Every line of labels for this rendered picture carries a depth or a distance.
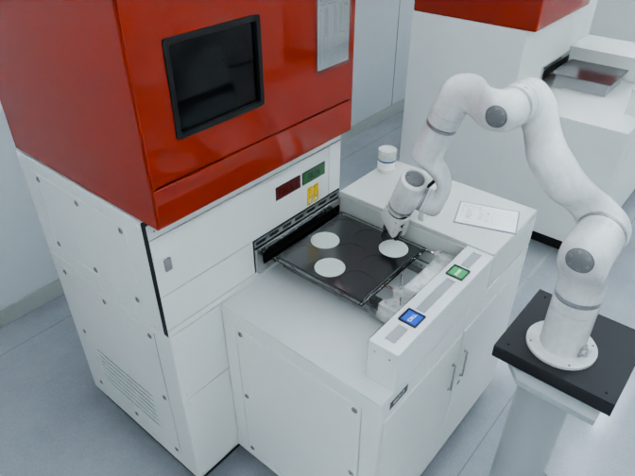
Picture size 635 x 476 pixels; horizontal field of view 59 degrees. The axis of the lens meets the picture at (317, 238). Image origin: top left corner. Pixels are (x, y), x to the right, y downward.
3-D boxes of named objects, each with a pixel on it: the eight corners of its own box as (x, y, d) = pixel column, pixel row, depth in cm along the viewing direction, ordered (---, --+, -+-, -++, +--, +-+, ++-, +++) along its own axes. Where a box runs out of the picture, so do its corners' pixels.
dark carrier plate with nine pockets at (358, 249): (277, 257, 188) (277, 255, 187) (340, 214, 209) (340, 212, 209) (360, 300, 170) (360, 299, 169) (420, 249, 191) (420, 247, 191)
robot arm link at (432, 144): (484, 131, 156) (440, 208, 177) (431, 108, 157) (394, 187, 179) (479, 147, 150) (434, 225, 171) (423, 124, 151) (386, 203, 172)
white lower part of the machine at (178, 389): (97, 397, 251) (47, 249, 204) (232, 302, 303) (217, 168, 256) (201, 493, 214) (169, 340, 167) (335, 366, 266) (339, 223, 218)
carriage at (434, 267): (375, 318, 170) (376, 312, 168) (437, 262, 192) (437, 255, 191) (398, 331, 165) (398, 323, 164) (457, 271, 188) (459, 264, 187)
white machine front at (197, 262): (163, 334, 168) (140, 223, 145) (334, 220, 220) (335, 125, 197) (170, 339, 167) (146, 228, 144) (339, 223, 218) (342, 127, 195)
